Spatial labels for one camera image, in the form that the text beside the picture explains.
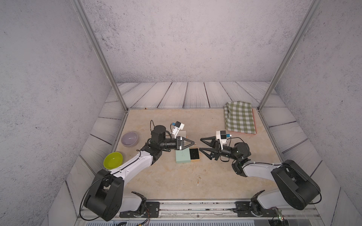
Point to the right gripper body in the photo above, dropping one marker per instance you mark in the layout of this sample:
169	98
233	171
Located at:
227	153

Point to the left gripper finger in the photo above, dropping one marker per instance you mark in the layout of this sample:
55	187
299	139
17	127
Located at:
184	146
186	141

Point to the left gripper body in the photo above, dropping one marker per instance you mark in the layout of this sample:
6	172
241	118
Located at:
177	147

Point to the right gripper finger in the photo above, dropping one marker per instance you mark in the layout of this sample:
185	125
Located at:
210	153
209	141

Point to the mint green jewelry box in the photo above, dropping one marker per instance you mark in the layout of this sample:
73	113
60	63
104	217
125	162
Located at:
183	156

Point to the black lined box drawer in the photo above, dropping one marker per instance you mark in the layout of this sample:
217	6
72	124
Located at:
194	155

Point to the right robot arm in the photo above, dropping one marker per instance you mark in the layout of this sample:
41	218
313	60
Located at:
295	187

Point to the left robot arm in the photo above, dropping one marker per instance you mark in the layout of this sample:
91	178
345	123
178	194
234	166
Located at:
105	196

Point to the cream jewelry box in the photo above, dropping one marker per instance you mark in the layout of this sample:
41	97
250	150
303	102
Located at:
182	134

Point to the green checkered cloth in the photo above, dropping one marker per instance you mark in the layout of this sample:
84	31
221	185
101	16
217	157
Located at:
236	107

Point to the pink board under cloth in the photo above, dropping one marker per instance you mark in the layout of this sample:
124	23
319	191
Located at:
241	123

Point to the purple bowl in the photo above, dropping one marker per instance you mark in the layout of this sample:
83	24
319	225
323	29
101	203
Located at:
130	139

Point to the lime green bowl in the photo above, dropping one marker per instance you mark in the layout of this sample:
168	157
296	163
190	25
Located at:
113	160

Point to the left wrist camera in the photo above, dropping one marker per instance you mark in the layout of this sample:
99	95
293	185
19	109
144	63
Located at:
176	128

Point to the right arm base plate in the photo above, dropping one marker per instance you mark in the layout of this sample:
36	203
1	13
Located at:
246	209

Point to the front aluminium rail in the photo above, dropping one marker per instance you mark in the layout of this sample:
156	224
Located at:
209	213

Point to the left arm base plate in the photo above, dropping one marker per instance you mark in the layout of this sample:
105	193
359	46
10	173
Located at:
147	210

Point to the right aluminium frame post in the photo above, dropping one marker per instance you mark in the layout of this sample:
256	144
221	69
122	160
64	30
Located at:
315	4

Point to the aluminium frame post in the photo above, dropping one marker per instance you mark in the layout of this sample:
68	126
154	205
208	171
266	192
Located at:
77	4
315	4

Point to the left aluminium frame post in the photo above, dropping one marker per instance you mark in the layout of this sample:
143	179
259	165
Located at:
77	4

